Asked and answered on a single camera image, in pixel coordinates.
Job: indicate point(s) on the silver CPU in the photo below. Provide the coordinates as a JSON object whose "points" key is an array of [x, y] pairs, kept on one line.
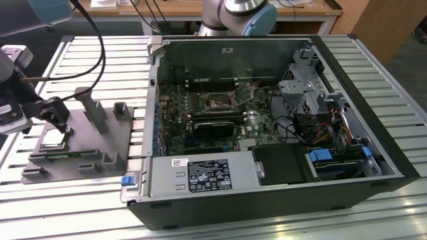
{"points": [[53, 140]]}

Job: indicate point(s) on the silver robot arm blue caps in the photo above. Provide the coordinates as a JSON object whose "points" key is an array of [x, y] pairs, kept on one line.
{"points": [[220, 15]]}

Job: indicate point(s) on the CPU socket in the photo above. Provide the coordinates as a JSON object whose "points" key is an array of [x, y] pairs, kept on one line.
{"points": [[220, 102]]}

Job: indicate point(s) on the green RAM stick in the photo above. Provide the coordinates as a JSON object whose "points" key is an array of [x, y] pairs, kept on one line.
{"points": [[61, 155]]}

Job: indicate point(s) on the grey parts rack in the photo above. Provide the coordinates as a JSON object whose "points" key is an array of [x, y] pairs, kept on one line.
{"points": [[87, 150]]}

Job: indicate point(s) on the blue case latch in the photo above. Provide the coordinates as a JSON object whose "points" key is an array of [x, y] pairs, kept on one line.
{"points": [[127, 181]]}

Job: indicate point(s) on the grey power supply unit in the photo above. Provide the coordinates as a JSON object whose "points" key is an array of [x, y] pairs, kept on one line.
{"points": [[163, 175]]}

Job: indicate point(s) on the large white box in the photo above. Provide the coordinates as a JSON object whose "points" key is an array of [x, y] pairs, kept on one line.
{"points": [[103, 5]]}

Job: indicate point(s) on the black graphics card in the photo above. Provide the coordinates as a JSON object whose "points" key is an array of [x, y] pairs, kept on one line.
{"points": [[214, 130]]}

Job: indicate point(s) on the small white box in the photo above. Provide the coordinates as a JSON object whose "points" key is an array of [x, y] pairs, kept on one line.
{"points": [[128, 2]]}

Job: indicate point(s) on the black RAM slot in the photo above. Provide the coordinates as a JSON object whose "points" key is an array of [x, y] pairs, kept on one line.
{"points": [[223, 86], [223, 80], [238, 121], [223, 89], [223, 83], [216, 116], [216, 113]]}

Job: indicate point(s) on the small grey sticker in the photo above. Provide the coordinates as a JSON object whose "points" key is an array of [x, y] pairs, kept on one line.
{"points": [[227, 50]]}

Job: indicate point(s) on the silver chipset heatsink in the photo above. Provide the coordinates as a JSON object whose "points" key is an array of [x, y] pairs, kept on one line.
{"points": [[250, 144]]}

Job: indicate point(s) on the green motherboard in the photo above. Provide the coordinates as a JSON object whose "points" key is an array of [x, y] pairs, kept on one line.
{"points": [[260, 130]]}

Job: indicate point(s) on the black open PC case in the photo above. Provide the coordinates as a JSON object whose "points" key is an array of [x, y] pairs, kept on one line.
{"points": [[234, 212]]}

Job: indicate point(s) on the black fan shroud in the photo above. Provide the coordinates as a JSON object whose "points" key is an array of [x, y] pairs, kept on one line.
{"points": [[283, 165]]}

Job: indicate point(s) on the silver drive cage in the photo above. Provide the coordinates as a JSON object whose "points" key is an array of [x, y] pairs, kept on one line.
{"points": [[295, 91]]}

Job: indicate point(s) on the blue disk carrier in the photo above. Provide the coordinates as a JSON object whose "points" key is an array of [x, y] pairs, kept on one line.
{"points": [[320, 156]]}

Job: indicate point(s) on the white papers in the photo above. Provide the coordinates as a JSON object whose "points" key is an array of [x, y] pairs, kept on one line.
{"points": [[303, 2]]}

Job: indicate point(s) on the blue plastic clip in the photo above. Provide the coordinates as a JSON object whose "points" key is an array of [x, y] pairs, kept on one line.
{"points": [[366, 152]]}

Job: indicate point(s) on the silver disk bay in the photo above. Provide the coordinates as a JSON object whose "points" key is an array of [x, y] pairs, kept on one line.
{"points": [[374, 167]]}

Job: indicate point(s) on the wooden cabinet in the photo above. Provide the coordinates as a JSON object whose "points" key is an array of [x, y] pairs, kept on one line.
{"points": [[383, 25]]}

